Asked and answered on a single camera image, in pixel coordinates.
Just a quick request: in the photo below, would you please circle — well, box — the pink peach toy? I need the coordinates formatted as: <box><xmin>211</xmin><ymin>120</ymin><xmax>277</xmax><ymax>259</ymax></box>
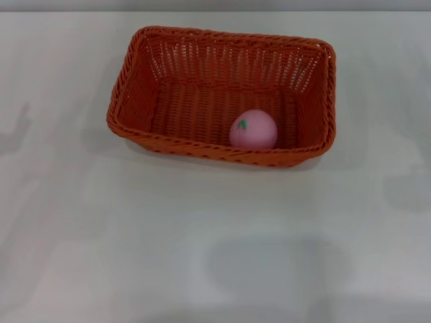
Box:
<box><xmin>229</xmin><ymin>108</ymin><xmax>279</xmax><ymax>150</ymax></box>

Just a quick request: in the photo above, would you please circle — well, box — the orange woven plastic basket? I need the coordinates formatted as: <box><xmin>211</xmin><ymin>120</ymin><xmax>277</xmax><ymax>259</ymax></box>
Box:
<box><xmin>106</xmin><ymin>26</ymin><xmax>338</xmax><ymax>168</ymax></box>

